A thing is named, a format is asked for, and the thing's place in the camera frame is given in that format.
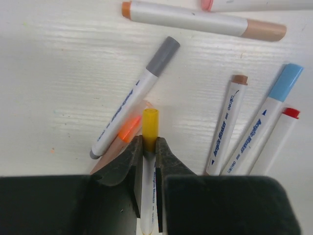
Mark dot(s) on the pink cap marker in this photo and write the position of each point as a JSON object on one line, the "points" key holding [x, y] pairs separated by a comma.
{"points": [[255, 5]]}

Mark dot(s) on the yellow cap marker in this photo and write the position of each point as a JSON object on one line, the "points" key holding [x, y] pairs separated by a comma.
{"points": [[150, 127]]}

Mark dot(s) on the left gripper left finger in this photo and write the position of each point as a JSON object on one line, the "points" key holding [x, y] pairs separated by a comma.
{"points": [[104, 203]]}

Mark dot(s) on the grey cap marker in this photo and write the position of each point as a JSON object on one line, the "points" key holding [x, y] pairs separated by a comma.
{"points": [[145, 82]]}

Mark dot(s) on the red cap marker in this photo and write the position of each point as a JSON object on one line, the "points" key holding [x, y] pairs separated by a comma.
{"points": [[276, 141]]}

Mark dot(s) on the beige cap marker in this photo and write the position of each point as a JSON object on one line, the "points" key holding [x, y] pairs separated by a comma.
{"points": [[178, 17]]}

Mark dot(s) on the brown cap marker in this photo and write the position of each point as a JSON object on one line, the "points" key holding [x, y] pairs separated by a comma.
{"points": [[232, 104]]}

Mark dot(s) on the light blue cap marker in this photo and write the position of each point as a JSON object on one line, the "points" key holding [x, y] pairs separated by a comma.
{"points": [[272, 105]]}

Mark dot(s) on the orange clear cap marker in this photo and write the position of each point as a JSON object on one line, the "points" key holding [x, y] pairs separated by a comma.
{"points": [[129, 129]]}

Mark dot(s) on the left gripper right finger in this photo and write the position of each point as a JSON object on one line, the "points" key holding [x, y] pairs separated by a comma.
{"points": [[189, 204]]}

